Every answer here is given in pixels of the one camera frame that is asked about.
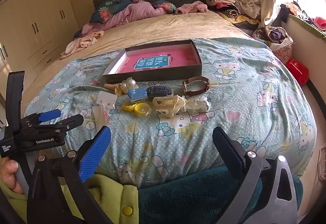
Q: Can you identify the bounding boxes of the yellow rings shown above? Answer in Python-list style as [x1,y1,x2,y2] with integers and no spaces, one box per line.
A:
[123,102,153,115]

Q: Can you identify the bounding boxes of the cream crumpled garment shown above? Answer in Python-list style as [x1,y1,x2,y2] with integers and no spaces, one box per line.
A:
[59,30,105,60]

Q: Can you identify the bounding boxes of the person's green jacket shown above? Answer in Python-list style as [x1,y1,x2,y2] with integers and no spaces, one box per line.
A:
[61,174,140,224]

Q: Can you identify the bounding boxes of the cream wardrobe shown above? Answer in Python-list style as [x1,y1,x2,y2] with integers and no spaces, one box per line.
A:
[0,0,79,82]

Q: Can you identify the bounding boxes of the white earring card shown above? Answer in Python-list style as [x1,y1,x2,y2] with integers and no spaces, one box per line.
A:
[97,91,118,108]

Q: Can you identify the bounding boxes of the cream hair claw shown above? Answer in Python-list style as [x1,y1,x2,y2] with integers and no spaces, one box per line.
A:
[152,95,187,119]

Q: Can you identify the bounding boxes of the person's left forearm green sleeve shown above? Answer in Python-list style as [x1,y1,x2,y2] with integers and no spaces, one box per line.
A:
[0,179,28,223]

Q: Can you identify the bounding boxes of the person's left hand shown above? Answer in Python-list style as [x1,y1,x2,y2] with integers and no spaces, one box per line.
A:
[0,156,24,194]

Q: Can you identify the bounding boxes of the beige bedspread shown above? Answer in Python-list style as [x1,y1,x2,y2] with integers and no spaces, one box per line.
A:
[24,11,255,112]

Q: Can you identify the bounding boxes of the pink quilt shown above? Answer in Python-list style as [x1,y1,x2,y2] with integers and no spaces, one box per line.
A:
[74,0,169,38]

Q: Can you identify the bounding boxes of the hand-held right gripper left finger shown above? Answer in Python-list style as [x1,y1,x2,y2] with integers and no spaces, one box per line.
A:
[27,126,114,224]

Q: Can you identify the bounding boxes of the red plastic box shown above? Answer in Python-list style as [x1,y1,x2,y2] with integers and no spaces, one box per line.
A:
[285,59,309,85]

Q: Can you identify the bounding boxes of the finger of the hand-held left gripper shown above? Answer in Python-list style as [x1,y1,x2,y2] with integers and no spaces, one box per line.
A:
[22,109,62,129]
[52,114,84,136]

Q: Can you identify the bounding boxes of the floral pillow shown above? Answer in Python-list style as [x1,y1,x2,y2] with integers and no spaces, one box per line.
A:
[89,0,177,23]

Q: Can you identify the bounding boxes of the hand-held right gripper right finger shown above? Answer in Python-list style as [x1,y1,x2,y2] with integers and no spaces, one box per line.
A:
[212,126,298,224]

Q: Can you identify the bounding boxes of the green sill cushion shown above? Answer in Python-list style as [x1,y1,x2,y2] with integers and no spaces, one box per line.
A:
[288,14,326,41]

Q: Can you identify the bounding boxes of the pink book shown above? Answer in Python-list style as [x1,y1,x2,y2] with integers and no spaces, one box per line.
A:
[118,45,198,74]

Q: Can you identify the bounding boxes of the dark cardboard box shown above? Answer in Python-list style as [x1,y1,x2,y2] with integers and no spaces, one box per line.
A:
[102,40,203,84]

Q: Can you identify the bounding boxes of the blue hair clip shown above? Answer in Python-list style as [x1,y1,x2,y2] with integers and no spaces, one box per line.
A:
[127,88,148,100]

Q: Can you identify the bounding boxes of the pink fluffy garment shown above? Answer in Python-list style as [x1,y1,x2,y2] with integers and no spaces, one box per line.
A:
[174,2,209,15]

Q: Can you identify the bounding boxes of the pile of clothes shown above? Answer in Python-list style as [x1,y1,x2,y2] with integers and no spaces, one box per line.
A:
[206,0,263,27]

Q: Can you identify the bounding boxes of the pink item in clear bag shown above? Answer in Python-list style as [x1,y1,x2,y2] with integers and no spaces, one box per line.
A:
[92,104,112,135]

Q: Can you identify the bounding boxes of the clothes on window sill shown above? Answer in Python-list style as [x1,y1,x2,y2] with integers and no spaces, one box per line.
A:
[280,2,326,31]

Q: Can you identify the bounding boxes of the dark beaded hair clip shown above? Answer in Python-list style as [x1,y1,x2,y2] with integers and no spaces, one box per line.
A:
[146,86,174,98]

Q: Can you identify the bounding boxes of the beaded bracelet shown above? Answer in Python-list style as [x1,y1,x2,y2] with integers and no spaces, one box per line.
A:
[182,98,212,114]

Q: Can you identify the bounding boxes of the brown strap wrist watch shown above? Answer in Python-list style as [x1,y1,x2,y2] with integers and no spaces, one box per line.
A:
[183,77,210,97]

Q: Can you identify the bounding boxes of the basket of clothes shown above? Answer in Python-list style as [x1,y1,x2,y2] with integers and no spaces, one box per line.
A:
[252,26,294,66]

